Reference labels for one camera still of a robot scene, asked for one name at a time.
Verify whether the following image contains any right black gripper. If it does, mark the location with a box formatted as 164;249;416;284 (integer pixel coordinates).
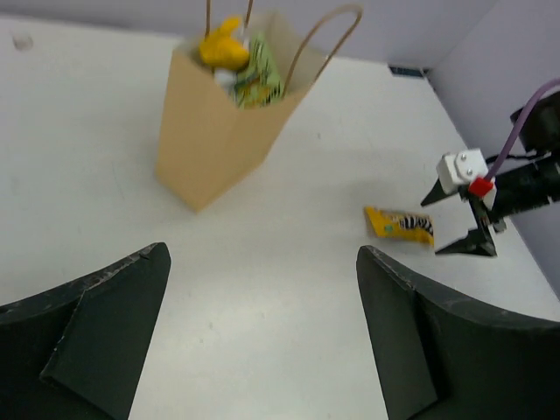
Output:
421;157;559;257

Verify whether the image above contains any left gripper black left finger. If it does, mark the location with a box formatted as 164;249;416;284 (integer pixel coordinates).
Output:
1;242;171;419

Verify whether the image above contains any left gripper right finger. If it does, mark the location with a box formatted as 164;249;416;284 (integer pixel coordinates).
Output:
356;246;559;419

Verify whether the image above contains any yellow M&M candy pack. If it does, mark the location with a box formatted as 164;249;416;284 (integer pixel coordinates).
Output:
364;206;435;248

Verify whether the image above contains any green Himalaya sachet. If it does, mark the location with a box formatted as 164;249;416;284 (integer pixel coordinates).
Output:
229;32;284;109

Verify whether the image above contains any yellow snack bar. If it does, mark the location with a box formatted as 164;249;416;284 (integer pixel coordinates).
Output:
199;16;249;72

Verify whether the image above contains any brown paper bag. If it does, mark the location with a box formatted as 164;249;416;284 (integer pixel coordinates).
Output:
156;3;363;212

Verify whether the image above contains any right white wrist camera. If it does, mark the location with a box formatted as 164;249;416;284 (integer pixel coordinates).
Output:
436;149;497;210

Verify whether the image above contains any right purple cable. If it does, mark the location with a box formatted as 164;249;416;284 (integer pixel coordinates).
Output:
489;77;560;180

